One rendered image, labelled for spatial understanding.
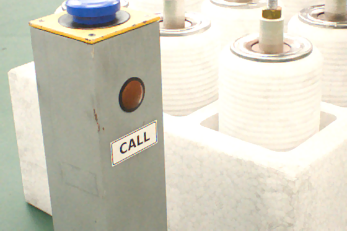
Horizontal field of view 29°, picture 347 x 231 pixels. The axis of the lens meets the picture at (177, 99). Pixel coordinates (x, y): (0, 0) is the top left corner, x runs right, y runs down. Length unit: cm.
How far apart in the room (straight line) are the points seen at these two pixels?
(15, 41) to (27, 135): 69
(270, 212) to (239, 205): 3
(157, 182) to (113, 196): 5
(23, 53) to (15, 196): 55
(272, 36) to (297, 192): 14
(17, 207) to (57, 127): 37
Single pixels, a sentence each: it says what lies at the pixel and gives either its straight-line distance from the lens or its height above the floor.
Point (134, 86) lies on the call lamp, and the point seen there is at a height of 27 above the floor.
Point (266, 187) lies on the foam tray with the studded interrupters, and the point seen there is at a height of 16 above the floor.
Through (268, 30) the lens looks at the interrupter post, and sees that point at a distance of 61.
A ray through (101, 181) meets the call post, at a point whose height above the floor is 20.
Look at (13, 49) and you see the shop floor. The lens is 144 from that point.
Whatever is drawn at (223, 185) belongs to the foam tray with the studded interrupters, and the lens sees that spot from 62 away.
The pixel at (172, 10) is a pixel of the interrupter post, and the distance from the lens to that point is 68.
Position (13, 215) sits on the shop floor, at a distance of 87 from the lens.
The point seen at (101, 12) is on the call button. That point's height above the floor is 32.
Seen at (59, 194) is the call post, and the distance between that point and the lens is 56.
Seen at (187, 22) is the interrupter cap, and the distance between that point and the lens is 70.
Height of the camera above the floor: 46
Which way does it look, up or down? 24 degrees down
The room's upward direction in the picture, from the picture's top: 2 degrees counter-clockwise
